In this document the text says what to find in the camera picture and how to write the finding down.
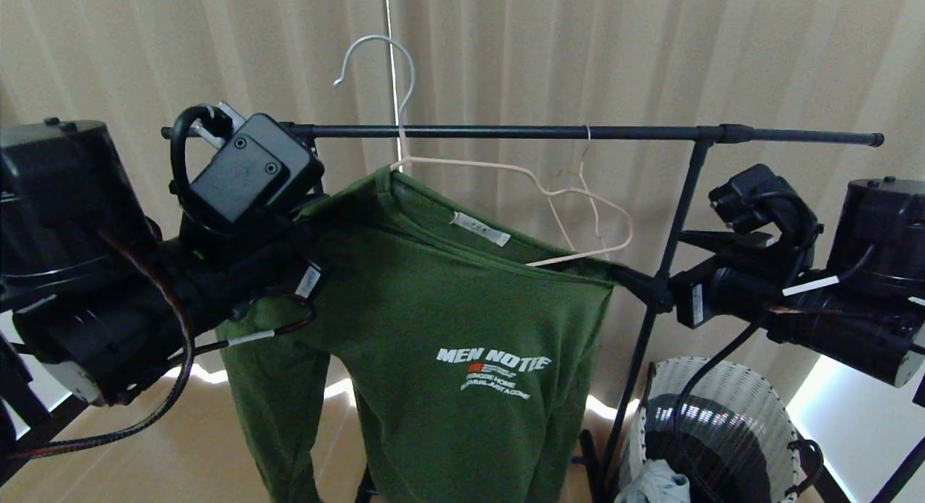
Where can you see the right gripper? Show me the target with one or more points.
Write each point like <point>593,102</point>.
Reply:
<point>744,293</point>

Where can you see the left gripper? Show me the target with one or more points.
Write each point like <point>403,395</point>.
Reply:
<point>130,322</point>

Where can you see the green printed t-shirt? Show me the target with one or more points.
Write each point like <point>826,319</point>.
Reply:
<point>448,308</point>

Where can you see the pink clothes hanger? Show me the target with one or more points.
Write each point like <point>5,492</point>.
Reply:
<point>594,214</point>
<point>462,162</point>

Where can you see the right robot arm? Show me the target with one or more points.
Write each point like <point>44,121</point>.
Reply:
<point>874,235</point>

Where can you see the white laundry basket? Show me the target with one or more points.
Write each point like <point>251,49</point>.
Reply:
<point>744,394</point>

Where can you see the black clothes rack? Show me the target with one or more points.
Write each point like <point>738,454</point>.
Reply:
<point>506,132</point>

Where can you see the pale grey garment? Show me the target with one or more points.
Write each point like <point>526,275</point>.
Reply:
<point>654,485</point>

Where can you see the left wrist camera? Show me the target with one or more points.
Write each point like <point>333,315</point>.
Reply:
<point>249,167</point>

